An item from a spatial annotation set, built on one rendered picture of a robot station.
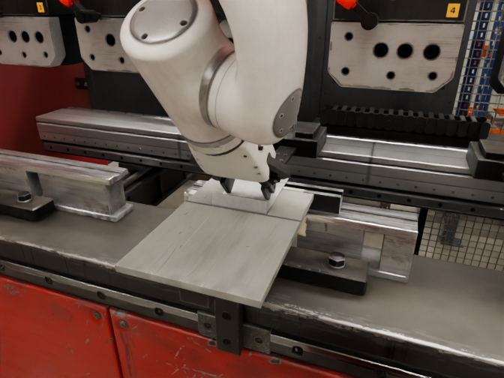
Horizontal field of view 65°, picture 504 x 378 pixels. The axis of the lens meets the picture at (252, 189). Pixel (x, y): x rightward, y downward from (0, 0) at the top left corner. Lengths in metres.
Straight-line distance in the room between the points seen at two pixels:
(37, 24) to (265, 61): 0.53
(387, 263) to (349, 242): 0.07
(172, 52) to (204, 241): 0.26
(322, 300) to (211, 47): 0.41
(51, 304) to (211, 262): 0.49
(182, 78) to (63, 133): 0.88
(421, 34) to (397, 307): 0.37
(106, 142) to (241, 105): 0.82
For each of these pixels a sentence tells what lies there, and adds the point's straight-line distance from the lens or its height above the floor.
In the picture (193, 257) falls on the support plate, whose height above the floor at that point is 1.00.
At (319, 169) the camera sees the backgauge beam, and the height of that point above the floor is 0.94.
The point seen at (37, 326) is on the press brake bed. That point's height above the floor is 0.66.
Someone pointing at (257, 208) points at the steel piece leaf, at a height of 1.01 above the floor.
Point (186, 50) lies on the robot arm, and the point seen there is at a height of 1.24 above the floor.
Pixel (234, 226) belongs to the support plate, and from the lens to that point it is 0.54.
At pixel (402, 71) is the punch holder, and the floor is 1.20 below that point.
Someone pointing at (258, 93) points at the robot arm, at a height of 1.21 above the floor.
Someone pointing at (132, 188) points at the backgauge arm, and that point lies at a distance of 1.06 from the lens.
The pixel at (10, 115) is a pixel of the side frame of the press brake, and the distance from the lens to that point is 1.35.
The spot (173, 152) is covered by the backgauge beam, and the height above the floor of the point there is 0.93.
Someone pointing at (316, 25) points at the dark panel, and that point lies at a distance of 1.10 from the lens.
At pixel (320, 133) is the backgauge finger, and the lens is 0.85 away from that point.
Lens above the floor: 1.28
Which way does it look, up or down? 26 degrees down
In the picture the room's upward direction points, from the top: straight up
